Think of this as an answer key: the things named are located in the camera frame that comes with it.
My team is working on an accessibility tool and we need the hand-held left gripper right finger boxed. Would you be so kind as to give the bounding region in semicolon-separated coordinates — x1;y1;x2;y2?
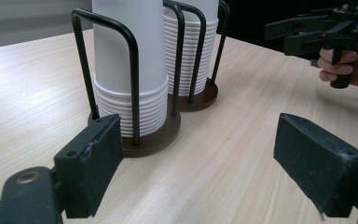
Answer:
273;112;358;218

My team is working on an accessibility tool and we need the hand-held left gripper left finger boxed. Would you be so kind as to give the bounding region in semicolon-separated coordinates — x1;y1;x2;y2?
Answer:
53;113;125;219

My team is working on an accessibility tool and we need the black wire cup holder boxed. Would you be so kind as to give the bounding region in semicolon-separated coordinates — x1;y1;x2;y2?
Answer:
71;0;231;158

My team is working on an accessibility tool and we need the stack of white paper cups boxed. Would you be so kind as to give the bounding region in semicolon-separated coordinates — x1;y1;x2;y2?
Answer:
162;0;220;97

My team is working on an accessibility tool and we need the white cup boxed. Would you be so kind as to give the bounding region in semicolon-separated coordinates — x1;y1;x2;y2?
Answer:
91;0;170;138

